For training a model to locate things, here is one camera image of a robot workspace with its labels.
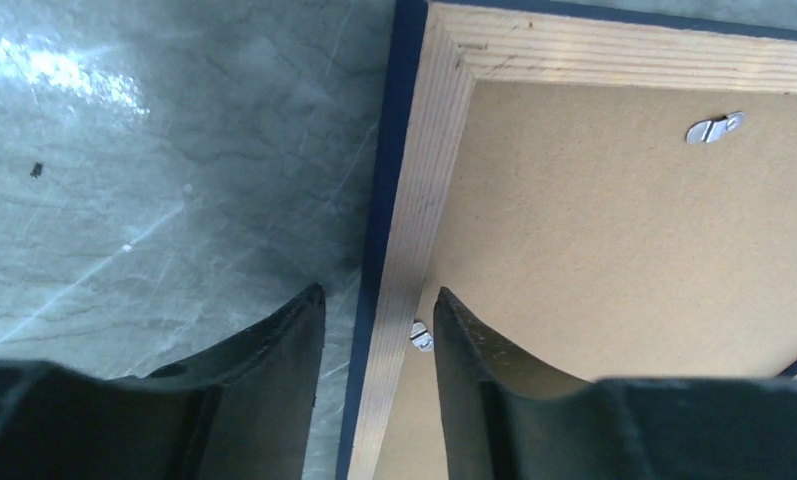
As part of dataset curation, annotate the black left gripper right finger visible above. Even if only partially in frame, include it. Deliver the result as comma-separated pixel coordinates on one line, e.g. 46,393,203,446
433,289,797,479

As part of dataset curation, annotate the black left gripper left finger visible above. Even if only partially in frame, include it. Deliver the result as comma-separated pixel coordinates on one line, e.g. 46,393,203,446
0,284,326,479

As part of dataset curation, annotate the blue photo frame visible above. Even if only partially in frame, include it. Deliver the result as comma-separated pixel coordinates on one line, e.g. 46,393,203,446
336,1,797,479

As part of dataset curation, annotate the brown frame backing board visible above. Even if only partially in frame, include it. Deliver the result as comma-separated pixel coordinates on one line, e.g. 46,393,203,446
375,83,797,479

